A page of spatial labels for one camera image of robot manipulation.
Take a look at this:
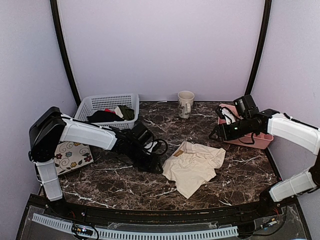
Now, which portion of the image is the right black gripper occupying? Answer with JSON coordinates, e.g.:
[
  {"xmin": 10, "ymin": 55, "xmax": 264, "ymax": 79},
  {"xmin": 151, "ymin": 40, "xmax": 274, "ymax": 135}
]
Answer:
[{"xmin": 209, "ymin": 116, "xmax": 252, "ymax": 143}]

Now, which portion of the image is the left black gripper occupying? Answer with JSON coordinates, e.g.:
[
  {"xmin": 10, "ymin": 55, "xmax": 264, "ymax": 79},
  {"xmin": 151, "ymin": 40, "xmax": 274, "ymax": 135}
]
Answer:
[{"xmin": 127, "ymin": 142, "xmax": 164, "ymax": 173}]

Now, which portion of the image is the cream cotton boxer underwear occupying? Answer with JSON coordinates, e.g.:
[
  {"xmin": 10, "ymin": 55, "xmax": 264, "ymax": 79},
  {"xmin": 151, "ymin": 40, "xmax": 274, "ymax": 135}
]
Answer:
[{"xmin": 162, "ymin": 141, "xmax": 226, "ymax": 199}]

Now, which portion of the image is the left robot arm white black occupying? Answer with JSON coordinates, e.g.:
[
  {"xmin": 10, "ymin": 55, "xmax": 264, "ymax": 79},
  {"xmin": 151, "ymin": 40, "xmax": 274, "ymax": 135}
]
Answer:
[{"xmin": 28, "ymin": 106, "xmax": 164, "ymax": 218}]

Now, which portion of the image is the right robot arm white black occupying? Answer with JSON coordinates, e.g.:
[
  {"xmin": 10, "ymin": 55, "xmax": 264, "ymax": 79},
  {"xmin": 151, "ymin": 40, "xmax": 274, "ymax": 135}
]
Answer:
[{"xmin": 209, "ymin": 109, "xmax": 320, "ymax": 217}]

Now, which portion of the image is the pink divided organizer tray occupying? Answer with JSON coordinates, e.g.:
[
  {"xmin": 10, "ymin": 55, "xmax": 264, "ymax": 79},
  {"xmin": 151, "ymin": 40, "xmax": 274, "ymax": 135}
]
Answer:
[{"xmin": 216, "ymin": 103, "xmax": 274, "ymax": 150}]

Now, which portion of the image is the cream ceramic mug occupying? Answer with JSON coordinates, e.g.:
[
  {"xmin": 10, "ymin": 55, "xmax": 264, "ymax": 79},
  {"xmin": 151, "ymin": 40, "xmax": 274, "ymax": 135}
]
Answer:
[{"xmin": 177, "ymin": 90, "xmax": 195, "ymax": 119}]

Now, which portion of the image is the olive green garment in basket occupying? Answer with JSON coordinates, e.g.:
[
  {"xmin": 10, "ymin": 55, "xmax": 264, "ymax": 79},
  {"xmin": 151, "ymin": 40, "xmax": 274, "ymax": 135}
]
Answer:
[{"xmin": 118, "ymin": 105, "xmax": 135, "ymax": 121}]

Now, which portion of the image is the small white garment in basket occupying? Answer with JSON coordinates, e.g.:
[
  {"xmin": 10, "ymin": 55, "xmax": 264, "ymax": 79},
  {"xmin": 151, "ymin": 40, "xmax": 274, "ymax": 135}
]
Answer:
[{"xmin": 114, "ymin": 106, "xmax": 124, "ymax": 119}]

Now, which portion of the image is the black garment in basket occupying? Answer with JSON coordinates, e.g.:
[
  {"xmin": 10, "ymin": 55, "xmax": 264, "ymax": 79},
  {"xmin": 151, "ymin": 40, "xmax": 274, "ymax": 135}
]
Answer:
[{"xmin": 87, "ymin": 110, "xmax": 124, "ymax": 123}]

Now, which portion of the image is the red garment in basket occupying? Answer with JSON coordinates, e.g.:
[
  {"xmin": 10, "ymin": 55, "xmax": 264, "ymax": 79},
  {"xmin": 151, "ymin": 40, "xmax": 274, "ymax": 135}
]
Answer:
[{"xmin": 104, "ymin": 108, "xmax": 115, "ymax": 113}]

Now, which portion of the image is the floral square tile coaster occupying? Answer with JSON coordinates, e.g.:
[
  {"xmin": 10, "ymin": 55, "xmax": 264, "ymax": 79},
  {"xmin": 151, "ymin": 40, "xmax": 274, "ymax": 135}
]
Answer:
[{"xmin": 53, "ymin": 141, "xmax": 94, "ymax": 176}]

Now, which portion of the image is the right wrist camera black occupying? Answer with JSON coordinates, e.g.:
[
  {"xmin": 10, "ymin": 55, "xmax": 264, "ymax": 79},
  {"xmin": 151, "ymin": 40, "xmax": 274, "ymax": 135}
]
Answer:
[{"xmin": 233, "ymin": 94, "xmax": 259, "ymax": 119}]

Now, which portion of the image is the black front table rail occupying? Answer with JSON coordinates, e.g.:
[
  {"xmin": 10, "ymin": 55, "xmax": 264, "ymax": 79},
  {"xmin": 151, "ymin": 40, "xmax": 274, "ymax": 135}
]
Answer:
[{"xmin": 24, "ymin": 193, "xmax": 298, "ymax": 227}]

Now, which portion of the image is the white slotted cable duct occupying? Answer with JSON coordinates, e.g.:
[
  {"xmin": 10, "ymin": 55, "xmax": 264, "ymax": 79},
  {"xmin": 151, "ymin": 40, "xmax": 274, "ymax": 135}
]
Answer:
[{"xmin": 31, "ymin": 213, "xmax": 239, "ymax": 240}]

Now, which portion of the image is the right black frame post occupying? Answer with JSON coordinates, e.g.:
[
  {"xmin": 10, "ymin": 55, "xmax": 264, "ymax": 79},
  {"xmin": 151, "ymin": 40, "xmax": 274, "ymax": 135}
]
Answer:
[{"xmin": 244, "ymin": 0, "xmax": 272, "ymax": 95}]

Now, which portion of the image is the black frame post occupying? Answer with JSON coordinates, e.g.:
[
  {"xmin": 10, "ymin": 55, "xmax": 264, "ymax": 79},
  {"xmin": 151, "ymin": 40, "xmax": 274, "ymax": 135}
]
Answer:
[
  {"xmin": 244, "ymin": 0, "xmax": 272, "ymax": 95},
  {"xmin": 49, "ymin": 0, "xmax": 81, "ymax": 107}
]

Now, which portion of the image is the left black frame post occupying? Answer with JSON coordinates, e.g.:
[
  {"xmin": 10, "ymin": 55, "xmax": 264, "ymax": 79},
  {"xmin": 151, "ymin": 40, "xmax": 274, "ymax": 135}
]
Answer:
[{"xmin": 49, "ymin": 0, "xmax": 81, "ymax": 107}]

